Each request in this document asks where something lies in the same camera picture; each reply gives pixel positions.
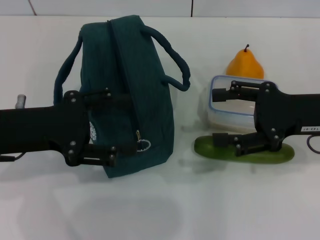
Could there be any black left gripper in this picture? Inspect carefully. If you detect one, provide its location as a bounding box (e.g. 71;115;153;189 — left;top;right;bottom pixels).
0;87;138;168

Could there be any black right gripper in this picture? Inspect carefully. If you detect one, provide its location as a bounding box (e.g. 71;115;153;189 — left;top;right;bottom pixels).
211;80;320;157

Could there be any clear plastic food container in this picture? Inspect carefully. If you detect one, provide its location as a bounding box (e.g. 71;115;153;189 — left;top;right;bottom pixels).
207;74;280;132

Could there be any green cucumber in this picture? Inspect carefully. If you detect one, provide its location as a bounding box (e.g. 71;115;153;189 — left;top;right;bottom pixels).
194;136;295;165

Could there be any yellow orange pear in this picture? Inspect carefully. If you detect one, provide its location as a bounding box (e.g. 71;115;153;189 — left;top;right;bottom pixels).
226;44;265;80

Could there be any dark teal insulated lunch bag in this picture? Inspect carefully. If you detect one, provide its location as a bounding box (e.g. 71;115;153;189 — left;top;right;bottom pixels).
53;14;191;179

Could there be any dark right arm cable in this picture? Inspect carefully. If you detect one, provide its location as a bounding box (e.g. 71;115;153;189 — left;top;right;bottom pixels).
306;134;320;154

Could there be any dark arm cable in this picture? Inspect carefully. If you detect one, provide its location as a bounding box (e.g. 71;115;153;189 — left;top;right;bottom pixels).
306;134;320;154
0;151;25;163

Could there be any dark left arm cable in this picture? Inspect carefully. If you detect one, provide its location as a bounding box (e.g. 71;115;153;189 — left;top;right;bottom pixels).
0;151;25;163

